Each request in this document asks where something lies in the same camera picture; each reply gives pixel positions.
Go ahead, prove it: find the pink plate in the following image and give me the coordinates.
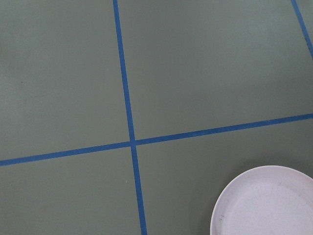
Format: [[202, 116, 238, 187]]
[[210, 165, 313, 235]]

